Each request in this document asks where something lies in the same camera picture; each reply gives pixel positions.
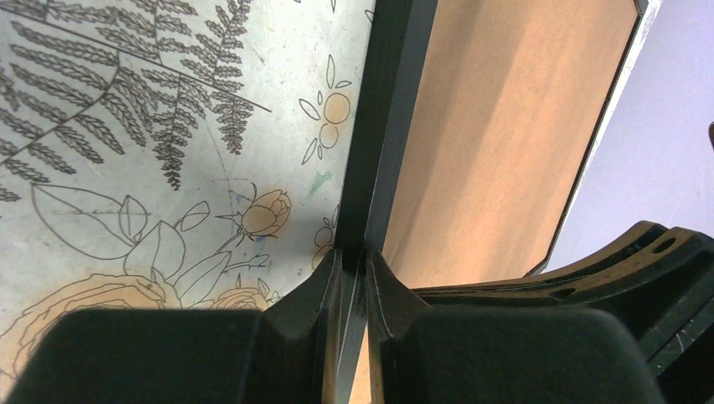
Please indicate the floral patterned table mat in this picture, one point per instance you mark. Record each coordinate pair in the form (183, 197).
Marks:
(169, 154)

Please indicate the black picture frame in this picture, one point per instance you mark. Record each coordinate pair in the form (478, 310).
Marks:
(399, 39)

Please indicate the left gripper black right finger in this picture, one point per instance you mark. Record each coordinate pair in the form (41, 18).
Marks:
(419, 353)

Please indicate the brown cardboard backing board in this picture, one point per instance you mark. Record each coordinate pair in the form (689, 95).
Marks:
(508, 101)

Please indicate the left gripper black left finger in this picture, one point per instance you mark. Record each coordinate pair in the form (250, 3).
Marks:
(285, 354)

